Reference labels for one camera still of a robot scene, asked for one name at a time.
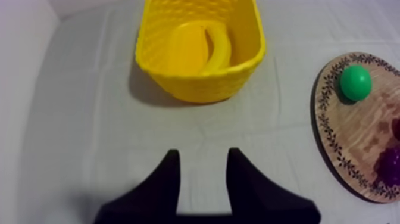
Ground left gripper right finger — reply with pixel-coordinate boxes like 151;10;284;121
226;147;322;224

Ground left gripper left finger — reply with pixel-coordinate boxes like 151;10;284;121
94;148;181;224

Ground round wooden board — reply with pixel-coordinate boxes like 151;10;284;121
313;51;400;203

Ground yellow toy banana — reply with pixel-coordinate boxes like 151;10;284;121
199;23;233;75

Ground yellow plastic basket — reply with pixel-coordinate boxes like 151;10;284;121
135;0;267;104

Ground purple toy grapes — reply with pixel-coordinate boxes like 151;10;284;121
377;147;400;186

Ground green toy pear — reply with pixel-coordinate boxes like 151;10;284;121
340;64;373;102

